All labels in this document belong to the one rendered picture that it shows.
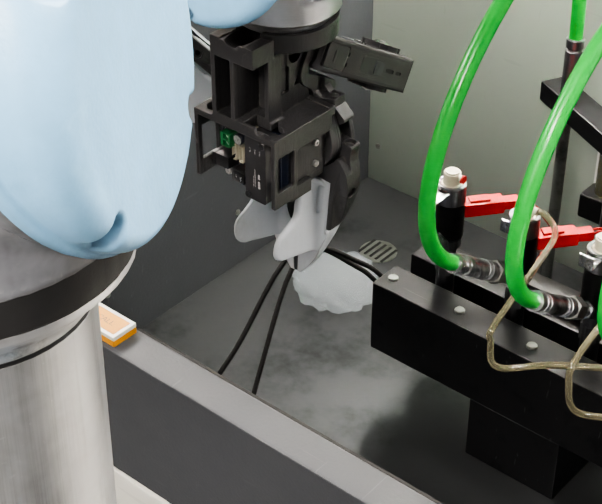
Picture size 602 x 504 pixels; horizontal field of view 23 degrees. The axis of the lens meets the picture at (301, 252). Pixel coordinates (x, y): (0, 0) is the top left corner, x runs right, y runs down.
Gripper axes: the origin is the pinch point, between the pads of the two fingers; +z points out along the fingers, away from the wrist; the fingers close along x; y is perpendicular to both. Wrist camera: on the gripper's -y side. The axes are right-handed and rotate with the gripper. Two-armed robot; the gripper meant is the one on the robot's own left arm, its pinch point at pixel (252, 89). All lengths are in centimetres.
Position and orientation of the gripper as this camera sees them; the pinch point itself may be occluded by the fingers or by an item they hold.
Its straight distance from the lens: 127.3
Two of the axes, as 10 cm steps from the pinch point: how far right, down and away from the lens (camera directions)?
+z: 7.1, 5.6, 4.2
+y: -6.6, 7.4, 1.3
